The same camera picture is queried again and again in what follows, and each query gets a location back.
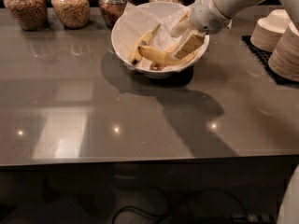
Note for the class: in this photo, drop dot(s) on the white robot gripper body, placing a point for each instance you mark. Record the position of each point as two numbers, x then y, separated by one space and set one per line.
204 15

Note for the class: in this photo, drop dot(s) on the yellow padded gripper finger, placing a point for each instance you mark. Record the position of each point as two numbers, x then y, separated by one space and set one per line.
190 42

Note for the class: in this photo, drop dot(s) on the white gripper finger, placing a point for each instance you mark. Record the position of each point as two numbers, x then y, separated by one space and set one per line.
183 26

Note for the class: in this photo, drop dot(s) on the large yellow banana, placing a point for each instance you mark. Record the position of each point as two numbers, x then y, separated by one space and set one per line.
162 57

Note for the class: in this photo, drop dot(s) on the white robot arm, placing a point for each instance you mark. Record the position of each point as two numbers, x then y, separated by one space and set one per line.
230 8

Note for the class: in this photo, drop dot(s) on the white bowl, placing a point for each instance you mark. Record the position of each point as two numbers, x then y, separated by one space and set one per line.
138 20

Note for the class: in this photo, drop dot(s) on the white paper bowl liner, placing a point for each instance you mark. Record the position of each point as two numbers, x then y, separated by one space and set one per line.
141 38

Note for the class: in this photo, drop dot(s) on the rear orange-tinted banana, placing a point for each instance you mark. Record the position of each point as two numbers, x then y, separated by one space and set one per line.
160 67

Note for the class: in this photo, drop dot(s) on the rear stack paper bowls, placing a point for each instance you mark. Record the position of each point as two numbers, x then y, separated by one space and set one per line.
269 30

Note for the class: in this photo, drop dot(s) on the stack paper bowls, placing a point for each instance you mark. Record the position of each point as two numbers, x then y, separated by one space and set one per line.
269 30
284 60

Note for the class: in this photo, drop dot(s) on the black rubber mat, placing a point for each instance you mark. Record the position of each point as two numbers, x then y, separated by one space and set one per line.
263 57

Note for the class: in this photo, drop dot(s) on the front stack paper bowls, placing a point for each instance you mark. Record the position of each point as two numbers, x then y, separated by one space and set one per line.
284 60

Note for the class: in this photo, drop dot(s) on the leftmost glass grain jar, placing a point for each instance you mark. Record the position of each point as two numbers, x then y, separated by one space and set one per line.
31 15

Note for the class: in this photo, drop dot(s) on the black power strip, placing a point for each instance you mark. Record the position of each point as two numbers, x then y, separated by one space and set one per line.
253 219

